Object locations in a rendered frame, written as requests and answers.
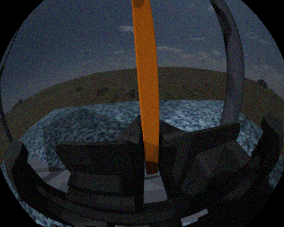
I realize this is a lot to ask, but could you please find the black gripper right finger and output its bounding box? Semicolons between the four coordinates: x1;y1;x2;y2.
158;119;240;200

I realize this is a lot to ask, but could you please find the white hoop with orange handle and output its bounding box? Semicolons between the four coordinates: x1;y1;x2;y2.
132;0;160;175

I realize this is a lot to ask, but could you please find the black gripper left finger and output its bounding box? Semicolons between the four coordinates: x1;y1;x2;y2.
56;115;145;204

